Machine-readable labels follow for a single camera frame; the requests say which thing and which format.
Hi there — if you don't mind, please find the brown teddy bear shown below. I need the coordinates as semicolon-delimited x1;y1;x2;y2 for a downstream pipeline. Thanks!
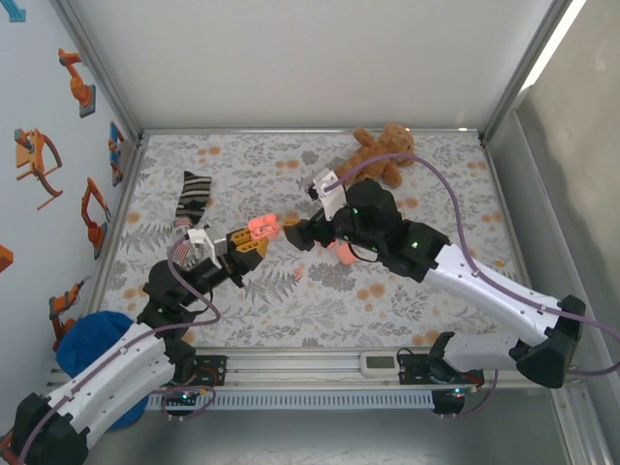
333;123;419;189

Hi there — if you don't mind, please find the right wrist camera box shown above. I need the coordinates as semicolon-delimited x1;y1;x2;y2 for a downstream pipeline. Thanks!
308;169;348;222

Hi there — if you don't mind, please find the blue cap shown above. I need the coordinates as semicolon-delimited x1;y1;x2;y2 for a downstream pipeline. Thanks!
55;311;151;433

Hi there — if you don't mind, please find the orange gripper wall sticker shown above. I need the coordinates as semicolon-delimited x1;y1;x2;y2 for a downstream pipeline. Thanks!
13;128;64;210

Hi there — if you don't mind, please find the white slotted cable duct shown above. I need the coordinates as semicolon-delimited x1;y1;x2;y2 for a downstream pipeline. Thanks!
144;390;435;411

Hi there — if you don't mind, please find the aluminium frame cross bar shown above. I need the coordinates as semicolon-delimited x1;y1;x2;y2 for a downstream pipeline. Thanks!
139;127;485;138

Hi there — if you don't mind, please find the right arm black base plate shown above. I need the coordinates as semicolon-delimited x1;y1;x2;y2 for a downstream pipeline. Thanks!
396;353;485;387

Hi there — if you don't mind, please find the aluminium mounting rail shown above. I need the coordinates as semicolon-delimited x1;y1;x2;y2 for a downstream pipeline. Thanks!
46;347;590;391

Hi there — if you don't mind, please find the aluminium frame post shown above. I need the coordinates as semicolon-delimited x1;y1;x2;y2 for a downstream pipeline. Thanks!
478;0;587;146
49;0;146;146

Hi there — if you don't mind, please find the aluminium frame side bar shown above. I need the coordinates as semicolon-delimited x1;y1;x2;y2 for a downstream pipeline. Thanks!
481;138;551;350
77;138;149;316

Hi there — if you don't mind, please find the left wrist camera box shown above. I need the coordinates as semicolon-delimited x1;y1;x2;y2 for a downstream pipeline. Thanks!
186;226;229;265

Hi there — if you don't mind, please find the white digital timer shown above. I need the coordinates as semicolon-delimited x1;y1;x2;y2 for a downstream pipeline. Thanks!
358;352;402;379

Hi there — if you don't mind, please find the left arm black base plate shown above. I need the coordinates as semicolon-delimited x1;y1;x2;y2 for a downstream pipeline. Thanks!
191;355;229;388

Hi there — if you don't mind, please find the floral tablecloth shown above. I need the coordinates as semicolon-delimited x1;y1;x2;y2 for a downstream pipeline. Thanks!
104;131;539;349

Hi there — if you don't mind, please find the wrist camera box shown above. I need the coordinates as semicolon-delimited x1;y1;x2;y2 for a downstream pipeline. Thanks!
186;226;229;265
308;169;348;222

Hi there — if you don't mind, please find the blue orange robot wall sticker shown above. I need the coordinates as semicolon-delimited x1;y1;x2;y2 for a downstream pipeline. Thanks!
107;120;126;188

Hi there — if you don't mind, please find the black white striped sock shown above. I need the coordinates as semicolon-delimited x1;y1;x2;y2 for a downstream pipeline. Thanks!
173;170;213;227

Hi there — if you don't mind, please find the small controller board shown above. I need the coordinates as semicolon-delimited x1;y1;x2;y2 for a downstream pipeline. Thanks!
162;387;214;408
432;387;469;416

